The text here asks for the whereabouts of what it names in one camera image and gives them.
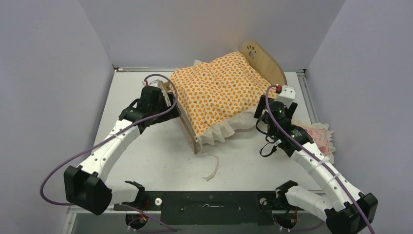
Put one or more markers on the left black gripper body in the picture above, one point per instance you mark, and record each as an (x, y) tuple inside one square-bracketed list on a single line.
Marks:
[(169, 115)]

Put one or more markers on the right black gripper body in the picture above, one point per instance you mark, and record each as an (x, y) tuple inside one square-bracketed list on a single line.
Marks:
[(261, 108)]

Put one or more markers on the wooden pet bed frame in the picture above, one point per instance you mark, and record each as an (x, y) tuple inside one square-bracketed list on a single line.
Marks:
[(264, 64)]

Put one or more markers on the orange patterned pet mattress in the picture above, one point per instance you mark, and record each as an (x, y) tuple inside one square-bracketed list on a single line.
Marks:
[(222, 93)]

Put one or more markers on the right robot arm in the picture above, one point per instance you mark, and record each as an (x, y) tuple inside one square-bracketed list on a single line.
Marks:
[(344, 208)]

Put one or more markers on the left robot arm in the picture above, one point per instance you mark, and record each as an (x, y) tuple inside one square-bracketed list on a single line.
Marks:
[(85, 185)]

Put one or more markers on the pink frilled small pillow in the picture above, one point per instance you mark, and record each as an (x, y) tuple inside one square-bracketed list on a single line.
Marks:
[(321, 135)]

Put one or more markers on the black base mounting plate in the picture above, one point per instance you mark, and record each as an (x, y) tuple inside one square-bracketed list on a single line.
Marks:
[(211, 207)]

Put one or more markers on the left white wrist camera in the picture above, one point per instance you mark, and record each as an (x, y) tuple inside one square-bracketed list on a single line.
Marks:
[(164, 86)]

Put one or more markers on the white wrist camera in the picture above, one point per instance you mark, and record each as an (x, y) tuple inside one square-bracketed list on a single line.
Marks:
[(164, 86), (286, 95)]

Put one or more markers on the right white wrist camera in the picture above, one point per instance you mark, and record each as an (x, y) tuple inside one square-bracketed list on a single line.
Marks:
[(286, 95)]

